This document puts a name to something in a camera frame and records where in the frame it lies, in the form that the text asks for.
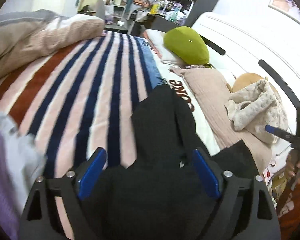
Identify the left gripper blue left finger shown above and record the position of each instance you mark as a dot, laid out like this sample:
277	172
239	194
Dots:
40	218

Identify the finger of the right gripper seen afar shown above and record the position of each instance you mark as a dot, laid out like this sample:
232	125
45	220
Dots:
280	133

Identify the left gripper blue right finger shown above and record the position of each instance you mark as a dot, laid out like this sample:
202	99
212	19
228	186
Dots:
243	209

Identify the black hooded coat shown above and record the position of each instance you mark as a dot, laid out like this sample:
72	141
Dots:
160	196

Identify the person's right hand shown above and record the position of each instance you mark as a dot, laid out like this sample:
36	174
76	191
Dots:
292	168

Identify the purple fuzzy sweater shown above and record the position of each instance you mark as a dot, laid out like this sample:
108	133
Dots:
9	218

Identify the beige fleece blanket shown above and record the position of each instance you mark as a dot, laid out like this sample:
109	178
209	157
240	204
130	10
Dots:
255	106

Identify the orange plush toy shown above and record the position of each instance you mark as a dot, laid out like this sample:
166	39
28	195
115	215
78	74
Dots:
249	82

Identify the light grey garment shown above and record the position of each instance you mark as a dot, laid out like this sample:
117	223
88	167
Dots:
24	162

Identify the pink ribbed pillow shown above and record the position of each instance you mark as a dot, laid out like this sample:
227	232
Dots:
210	90

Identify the white bed headboard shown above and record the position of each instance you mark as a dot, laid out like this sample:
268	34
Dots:
235	52

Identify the striped bed blanket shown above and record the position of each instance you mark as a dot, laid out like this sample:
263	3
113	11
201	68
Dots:
81	98

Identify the green plush pillow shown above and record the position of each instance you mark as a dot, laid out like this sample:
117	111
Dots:
187	44

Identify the white printed pillow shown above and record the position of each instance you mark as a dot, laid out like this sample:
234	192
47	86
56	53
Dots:
156	40

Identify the dark tall bookshelf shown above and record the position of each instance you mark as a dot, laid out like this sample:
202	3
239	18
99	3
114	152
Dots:
196	8

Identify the yellow drink bottle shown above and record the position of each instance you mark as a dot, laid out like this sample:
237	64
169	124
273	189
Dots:
156	7

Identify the pink and grey duvet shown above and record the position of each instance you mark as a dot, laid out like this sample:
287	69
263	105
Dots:
28	35

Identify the small white shelf rack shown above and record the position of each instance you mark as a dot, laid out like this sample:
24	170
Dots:
119	13

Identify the grey chair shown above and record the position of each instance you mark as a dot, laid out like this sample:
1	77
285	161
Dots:
105	12

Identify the framed wall photo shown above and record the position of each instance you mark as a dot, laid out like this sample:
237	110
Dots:
286	7

